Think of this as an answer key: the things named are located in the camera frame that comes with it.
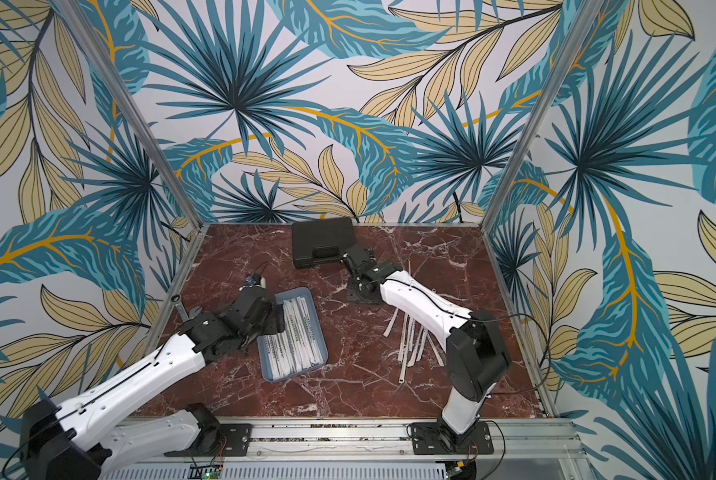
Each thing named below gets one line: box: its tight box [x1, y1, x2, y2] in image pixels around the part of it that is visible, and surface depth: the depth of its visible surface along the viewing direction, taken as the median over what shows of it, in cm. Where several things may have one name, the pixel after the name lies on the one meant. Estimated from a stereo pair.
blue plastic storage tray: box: [256, 287, 329, 383], surface depth 89 cm
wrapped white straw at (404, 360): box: [399, 336, 411, 384], surface depth 88 cm
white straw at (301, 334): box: [291, 298, 313, 370], surface depth 90 cm
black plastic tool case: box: [292, 217, 356, 269], surface depth 108 cm
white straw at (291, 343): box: [276, 297, 306, 377], surface depth 89 cm
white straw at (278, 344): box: [265, 330, 289, 380], surface depth 87 cm
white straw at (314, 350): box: [297, 296, 325, 366], surface depth 92 cm
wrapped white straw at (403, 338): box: [398, 315, 409, 362], surface depth 92 cm
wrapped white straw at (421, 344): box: [416, 329, 428, 362], surface depth 90 cm
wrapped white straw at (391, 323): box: [383, 308, 399, 338], surface depth 95 cm
